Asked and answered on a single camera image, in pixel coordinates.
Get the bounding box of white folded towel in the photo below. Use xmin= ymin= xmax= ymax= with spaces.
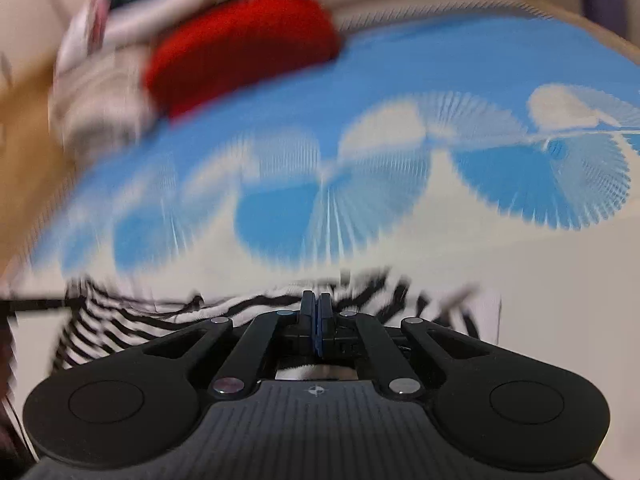
xmin=106 ymin=0 xmax=213 ymax=47

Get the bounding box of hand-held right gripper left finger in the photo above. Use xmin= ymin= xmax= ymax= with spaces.
xmin=143 ymin=290 xmax=317 ymax=403

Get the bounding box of striped shirt with white vest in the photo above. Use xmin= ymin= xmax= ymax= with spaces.
xmin=49 ymin=266 xmax=504 ymax=382

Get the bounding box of pink and white cloth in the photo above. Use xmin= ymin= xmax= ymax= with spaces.
xmin=54 ymin=0 xmax=114 ymax=77

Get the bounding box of red knitted blanket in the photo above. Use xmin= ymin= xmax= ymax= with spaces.
xmin=141 ymin=0 xmax=344 ymax=122

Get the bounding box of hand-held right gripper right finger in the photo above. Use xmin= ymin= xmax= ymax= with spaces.
xmin=316 ymin=291 xmax=493 ymax=403

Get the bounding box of white folded blanket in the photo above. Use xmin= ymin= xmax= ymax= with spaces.
xmin=47 ymin=54 xmax=162 ymax=157

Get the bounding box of blue cloud printed mat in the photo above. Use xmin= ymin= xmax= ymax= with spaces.
xmin=10 ymin=1 xmax=640 ymax=411

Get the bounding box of purple box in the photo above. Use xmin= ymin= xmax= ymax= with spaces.
xmin=576 ymin=0 xmax=629 ymax=40

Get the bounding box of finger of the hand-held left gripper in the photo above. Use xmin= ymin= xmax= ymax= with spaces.
xmin=4 ymin=298 xmax=69 ymax=312

